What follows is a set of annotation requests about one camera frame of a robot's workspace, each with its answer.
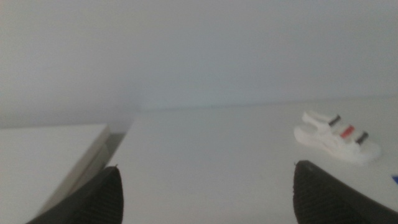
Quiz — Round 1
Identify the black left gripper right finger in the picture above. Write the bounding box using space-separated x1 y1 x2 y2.
292 159 398 224

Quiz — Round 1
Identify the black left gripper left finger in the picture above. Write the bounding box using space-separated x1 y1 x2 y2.
26 166 124 224

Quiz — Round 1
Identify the white strappy sandal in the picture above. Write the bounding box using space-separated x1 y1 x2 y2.
293 110 382 165

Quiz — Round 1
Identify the white side table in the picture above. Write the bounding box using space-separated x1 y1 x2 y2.
0 123 112 224

